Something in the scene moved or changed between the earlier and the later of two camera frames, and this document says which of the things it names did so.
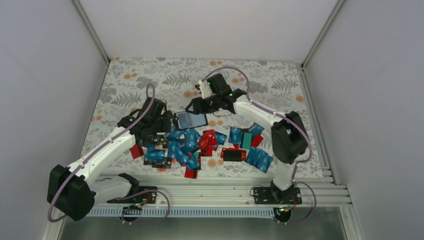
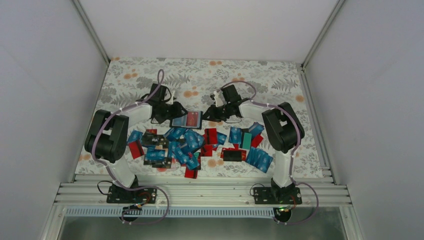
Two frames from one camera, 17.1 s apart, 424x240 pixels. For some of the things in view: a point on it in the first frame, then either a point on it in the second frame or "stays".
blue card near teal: x=255 y=129 stays
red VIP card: x=207 y=143 → x=192 y=119
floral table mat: x=231 y=144 stays
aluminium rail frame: x=324 y=189 stays
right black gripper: x=196 y=102 → x=214 y=115
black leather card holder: x=185 y=120 stays
